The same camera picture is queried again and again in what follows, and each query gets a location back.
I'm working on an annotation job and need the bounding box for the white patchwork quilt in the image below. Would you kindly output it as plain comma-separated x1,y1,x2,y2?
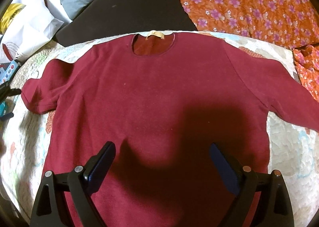
1,33,318,226

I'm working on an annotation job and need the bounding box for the orange floral pillow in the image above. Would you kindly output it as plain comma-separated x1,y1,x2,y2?
292,45,319,101

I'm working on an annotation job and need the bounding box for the maroon sweater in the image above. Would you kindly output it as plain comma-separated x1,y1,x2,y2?
21,33,318,226

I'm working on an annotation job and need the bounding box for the white plastic bag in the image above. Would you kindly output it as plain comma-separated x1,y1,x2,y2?
1,0,71,63

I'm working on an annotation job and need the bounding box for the black cushion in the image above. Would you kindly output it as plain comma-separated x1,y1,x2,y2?
54,0,197,47

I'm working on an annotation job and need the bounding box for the teal card box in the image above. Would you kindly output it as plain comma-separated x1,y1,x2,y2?
1,60,20,84

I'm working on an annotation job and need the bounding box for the orange floral blanket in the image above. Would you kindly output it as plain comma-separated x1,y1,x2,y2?
180,0,318,49

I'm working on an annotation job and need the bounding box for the yellow package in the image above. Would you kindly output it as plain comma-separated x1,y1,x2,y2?
1,3,25,34

